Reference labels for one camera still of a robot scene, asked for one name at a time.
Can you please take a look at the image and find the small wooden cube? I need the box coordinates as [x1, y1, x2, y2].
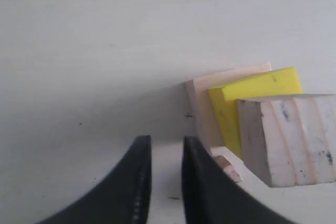
[211, 146, 243, 183]
[237, 94, 335, 187]

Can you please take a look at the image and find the yellow cube block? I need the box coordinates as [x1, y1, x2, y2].
[208, 67, 303, 158]

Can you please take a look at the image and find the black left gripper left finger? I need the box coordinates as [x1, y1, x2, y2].
[42, 135, 152, 224]

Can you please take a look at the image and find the large wooden block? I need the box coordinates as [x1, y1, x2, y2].
[184, 61, 271, 153]

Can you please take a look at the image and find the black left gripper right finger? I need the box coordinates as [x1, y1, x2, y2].
[182, 136, 291, 224]

